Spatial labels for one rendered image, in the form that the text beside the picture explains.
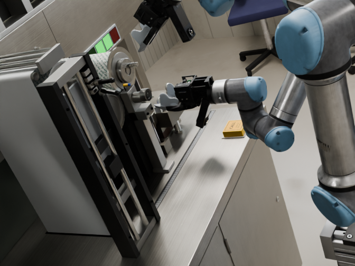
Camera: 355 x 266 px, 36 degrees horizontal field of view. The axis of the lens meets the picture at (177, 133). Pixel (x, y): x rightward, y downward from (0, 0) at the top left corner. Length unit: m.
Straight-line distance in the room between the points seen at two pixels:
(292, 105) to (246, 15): 2.57
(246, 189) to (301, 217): 1.01
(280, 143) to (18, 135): 0.71
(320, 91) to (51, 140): 0.71
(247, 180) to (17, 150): 0.75
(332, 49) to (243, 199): 0.84
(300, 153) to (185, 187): 1.65
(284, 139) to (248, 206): 0.40
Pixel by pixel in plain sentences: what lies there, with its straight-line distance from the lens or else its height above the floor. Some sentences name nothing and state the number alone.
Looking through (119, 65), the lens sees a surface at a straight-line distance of 1.66.
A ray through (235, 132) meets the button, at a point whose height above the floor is 0.92.
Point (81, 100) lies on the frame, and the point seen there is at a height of 1.34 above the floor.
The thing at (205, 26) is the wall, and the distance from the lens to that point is 5.19.
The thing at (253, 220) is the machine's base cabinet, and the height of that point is 0.63.
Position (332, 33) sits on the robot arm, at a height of 1.42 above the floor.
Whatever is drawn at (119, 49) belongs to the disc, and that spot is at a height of 1.31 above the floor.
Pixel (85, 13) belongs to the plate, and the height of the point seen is 1.33.
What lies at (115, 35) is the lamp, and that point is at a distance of 2.26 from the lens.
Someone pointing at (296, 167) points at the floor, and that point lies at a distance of 3.15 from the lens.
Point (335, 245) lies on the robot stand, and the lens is 1.58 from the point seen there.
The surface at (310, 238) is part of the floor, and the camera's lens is 2.70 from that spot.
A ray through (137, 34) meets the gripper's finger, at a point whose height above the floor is 1.36.
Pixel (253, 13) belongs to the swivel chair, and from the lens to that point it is 4.05.
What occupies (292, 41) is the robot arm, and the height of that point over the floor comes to 1.42.
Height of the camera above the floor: 1.85
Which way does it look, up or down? 29 degrees down
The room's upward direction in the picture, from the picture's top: 21 degrees counter-clockwise
